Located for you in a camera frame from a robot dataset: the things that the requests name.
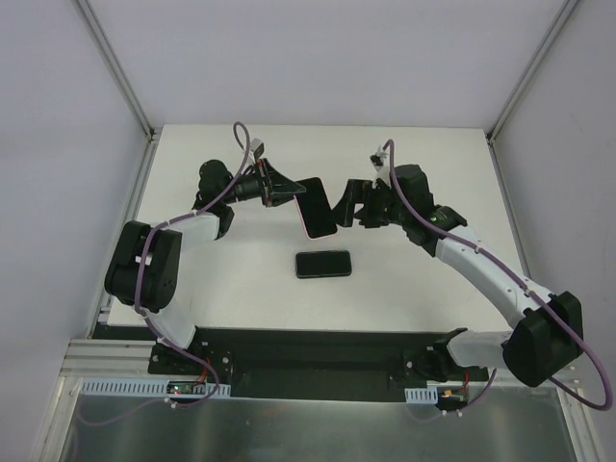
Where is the pink phone case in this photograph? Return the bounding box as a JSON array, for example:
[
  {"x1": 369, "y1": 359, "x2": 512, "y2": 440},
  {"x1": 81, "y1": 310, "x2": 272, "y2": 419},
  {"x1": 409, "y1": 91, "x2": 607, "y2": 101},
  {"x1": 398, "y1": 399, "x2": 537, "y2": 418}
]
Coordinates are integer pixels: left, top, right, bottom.
[{"x1": 297, "y1": 176, "x2": 338, "y2": 241}]

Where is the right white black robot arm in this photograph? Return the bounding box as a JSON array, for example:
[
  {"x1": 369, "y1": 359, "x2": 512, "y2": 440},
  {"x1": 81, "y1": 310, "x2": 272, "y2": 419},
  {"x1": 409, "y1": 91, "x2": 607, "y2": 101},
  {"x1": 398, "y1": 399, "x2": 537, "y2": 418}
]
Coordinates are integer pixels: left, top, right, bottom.
[{"x1": 333, "y1": 165, "x2": 583, "y2": 387}]

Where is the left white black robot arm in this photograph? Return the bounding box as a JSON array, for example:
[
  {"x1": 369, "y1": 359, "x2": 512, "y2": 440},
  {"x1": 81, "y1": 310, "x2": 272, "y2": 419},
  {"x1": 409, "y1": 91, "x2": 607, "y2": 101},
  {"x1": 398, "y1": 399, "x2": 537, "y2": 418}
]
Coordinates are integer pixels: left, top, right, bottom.
[{"x1": 104, "y1": 159, "x2": 306, "y2": 374}]

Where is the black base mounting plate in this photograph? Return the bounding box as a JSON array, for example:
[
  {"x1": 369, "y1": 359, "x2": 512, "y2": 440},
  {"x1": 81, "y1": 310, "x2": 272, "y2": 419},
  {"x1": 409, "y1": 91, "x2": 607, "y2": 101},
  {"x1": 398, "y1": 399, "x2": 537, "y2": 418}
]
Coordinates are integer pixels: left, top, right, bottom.
[{"x1": 147, "y1": 327, "x2": 490, "y2": 402}]

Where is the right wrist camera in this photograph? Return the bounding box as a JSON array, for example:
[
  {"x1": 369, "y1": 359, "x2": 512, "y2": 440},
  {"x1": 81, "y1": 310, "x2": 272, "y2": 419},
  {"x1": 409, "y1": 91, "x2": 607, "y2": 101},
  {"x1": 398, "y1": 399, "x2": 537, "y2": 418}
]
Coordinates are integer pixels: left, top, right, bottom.
[{"x1": 370, "y1": 151, "x2": 390, "y2": 183}]

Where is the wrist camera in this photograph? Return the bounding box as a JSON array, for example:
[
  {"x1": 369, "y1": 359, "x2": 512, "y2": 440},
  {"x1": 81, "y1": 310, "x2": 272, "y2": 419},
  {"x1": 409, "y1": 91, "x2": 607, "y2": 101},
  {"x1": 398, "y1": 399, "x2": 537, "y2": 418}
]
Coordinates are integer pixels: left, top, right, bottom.
[
  {"x1": 250, "y1": 138, "x2": 265, "y2": 159},
  {"x1": 370, "y1": 151, "x2": 390, "y2": 183}
]

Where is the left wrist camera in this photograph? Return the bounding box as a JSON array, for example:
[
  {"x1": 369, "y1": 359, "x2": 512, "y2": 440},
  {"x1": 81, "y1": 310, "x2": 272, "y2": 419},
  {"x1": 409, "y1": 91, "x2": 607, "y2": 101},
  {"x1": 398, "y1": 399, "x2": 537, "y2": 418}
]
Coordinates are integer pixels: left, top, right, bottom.
[{"x1": 250, "y1": 138, "x2": 265, "y2": 159}]

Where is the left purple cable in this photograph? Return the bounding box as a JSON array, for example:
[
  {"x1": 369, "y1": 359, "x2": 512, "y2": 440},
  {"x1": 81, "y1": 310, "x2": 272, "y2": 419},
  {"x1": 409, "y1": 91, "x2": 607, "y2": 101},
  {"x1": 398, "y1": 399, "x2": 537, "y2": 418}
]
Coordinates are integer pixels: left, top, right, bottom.
[{"x1": 76, "y1": 121, "x2": 267, "y2": 426}]

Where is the purple cable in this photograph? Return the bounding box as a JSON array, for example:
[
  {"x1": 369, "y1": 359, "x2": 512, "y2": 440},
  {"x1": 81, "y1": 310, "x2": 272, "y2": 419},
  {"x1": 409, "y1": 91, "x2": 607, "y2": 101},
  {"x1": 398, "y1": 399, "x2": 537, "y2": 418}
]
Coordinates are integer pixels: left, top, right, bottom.
[
  {"x1": 369, "y1": 139, "x2": 609, "y2": 424},
  {"x1": 76, "y1": 121, "x2": 267, "y2": 426}
]

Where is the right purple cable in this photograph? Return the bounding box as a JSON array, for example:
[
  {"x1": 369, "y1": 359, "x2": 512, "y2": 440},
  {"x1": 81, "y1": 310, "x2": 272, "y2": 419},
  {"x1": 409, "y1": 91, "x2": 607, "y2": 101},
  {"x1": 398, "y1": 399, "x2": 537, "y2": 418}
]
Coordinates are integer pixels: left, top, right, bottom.
[{"x1": 369, "y1": 139, "x2": 609, "y2": 424}]

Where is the left aluminium frame post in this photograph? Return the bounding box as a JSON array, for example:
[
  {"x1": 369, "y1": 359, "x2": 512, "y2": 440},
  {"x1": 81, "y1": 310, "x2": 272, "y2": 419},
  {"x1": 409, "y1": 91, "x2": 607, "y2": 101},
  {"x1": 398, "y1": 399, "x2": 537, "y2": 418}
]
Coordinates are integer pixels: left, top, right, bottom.
[{"x1": 72, "y1": 0, "x2": 157, "y2": 141}]

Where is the aluminium frame post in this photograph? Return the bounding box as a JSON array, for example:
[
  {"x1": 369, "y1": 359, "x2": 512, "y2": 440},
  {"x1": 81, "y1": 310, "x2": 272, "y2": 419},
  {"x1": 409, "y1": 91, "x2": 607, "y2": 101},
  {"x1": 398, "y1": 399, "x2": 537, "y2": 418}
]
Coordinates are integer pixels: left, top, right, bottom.
[
  {"x1": 72, "y1": 0, "x2": 157, "y2": 141},
  {"x1": 486, "y1": 0, "x2": 583, "y2": 146}
]

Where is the right white cable duct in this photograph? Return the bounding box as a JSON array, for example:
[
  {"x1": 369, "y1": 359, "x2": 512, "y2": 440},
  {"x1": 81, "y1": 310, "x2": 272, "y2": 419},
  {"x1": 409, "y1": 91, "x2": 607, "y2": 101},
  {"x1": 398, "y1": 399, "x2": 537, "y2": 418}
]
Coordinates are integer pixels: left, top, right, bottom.
[{"x1": 404, "y1": 385, "x2": 439, "y2": 405}]

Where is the white cable duct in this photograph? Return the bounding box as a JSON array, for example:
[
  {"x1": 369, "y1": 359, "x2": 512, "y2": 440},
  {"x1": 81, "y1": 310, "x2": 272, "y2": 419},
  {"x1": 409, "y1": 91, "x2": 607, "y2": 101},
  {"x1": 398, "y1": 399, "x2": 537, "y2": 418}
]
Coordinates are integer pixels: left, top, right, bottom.
[
  {"x1": 81, "y1": 377, "x2": 231, "y2": 399},
  {"x1": 404, "y1": 385, "x2": 439, "y2": 405}
]

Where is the left white cable duct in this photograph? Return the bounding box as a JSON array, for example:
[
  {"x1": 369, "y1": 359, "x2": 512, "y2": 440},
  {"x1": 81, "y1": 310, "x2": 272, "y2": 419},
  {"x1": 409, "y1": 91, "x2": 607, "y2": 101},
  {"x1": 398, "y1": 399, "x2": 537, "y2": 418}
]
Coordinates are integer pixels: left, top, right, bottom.
[{"x1": 81, "y1": 377, "x2": 231, "y2": 399}]

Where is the aluminium frame front rail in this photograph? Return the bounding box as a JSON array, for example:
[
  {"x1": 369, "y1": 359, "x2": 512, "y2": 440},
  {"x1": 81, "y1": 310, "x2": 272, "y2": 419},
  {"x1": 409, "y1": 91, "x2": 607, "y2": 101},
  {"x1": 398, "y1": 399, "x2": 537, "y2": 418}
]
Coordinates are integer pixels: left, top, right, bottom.
[{"x1": 60, "y1": 337, "x2": 581, "y2": 389}]

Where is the right aluminium frame post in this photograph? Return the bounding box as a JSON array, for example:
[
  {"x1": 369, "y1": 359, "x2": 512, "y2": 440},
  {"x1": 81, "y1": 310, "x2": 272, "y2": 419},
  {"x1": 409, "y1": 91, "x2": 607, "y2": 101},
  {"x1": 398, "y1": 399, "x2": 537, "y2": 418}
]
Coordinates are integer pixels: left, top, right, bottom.
[{"x1": 486, "y1": 0, "x2": 583, "y2": 146}]

